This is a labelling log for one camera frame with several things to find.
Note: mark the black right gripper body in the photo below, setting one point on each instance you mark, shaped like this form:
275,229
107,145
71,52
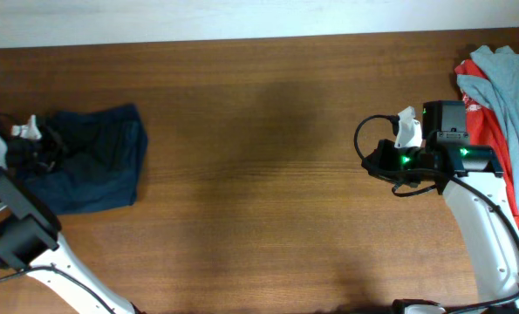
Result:
399,165

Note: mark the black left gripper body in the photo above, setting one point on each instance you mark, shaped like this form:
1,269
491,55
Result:
45,153

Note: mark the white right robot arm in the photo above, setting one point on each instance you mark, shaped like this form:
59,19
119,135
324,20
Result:
437,149

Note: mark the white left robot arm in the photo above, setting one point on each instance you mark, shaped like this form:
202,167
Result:
31,244

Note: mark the folded navy blue garment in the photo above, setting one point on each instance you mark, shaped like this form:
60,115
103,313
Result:
99,165

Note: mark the red sports shirt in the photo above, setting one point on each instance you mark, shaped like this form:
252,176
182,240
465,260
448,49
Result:
484,129

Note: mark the grey-blue shirt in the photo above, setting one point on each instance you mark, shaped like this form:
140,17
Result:
499,92

